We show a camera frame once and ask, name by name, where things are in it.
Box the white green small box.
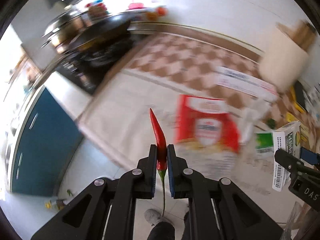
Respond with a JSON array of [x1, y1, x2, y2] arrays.
[[271, 120, 302, 192]]

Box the red chili pepper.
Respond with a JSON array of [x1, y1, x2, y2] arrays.
[[149, 108, 167, 217]]

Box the red white sugar bag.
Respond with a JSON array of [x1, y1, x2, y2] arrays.
[[175, 94, 240, 153]]

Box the white blue-lettered carton box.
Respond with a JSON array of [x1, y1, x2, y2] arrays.
[[214, 66, 278, 102]]

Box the blue kitchen cabinet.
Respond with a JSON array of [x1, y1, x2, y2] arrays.
[[8, 87, 83, 197]]

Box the grey left slipper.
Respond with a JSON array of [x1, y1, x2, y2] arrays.
[[144, 209, 170, 226]]

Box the yellow bottle on floor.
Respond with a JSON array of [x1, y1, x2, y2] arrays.
[[44, 199, 66, 210]]

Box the cream container on counter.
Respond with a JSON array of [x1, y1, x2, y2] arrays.
[[258, 24, 309, 93]]

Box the black gas stove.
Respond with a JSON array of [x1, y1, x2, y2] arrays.
[[56, 37, 134, 95]]

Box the black wok pan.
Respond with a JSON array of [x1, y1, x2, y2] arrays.
[[68, 12, 132, 51]]

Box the steel lidded pot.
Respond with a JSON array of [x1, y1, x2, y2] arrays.
[[41, 8, 86, 48]]

